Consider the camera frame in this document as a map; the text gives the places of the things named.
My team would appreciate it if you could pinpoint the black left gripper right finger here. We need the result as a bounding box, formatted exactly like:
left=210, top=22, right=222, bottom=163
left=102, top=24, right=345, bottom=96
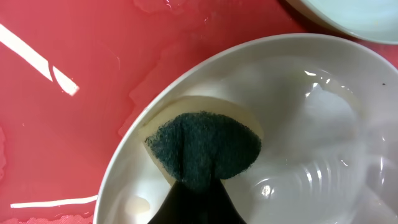
left=208, top=179, right=246, bottom=224

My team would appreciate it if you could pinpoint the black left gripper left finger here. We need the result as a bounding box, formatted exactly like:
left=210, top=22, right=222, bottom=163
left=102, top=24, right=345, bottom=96
left=148, top=182, right=193, bottom=224

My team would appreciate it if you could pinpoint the green and yellow sponge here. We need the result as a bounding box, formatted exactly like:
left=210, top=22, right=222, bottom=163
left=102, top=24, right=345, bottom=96
left=138, top=96, right=264, bottom=192

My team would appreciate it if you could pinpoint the white stained plate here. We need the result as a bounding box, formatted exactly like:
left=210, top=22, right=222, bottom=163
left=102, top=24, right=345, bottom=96
left=93, top=34, right=397, bottom=223

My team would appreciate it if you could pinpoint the light blue stained plate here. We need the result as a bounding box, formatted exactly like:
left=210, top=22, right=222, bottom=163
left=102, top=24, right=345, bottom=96
left=287, top=0, right=397, bottom=45

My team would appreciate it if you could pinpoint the red plastic tray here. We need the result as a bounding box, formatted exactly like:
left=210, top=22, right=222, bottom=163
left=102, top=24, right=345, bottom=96
left=0, top=0, right=398, bottom=224

